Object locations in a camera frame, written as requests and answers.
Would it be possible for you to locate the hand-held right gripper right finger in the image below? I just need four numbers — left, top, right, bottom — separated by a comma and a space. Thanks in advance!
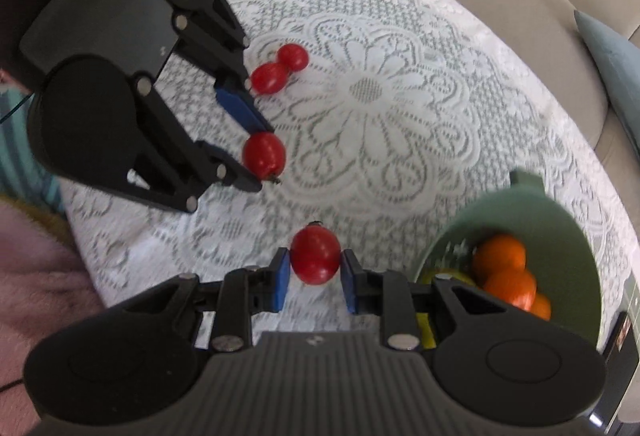
341, 250, 508, 351

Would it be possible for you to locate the pink fluffy cloth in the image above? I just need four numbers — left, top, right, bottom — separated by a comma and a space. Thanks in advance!
0, 196, 106, 436

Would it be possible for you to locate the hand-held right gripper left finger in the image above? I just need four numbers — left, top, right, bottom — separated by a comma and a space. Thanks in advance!
122, 248, 292, 353

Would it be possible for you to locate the white lace tablecloth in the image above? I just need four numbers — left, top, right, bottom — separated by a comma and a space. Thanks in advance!
60, 0, 636, 352

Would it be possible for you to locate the yellow fruit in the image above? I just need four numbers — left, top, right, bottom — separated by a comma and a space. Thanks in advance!
420, 268, 476, 287

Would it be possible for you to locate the green bowl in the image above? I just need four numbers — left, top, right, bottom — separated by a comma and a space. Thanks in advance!
412, 168, 601, 354

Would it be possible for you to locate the teal striped clothing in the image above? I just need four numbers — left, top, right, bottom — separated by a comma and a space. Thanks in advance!
0, 88, 63, 217

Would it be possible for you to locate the orange mandarin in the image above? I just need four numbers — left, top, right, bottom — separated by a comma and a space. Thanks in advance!
482, 268, 538, 311
529, 293, 552, 322
472, 235, 527, 284

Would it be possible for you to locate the light blue cushion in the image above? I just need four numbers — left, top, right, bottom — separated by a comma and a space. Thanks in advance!
574, 10, 640, 157

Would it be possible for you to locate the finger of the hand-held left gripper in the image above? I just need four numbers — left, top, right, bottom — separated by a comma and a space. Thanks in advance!
125, 73, 264, 215
171, 0, 275, 135

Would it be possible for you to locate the red cherry tomato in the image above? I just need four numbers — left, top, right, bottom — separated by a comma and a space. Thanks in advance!
276, 43, 309, 72
290, 222, 342, 286
242, 132, 287, 180
249, 62, 287, 95

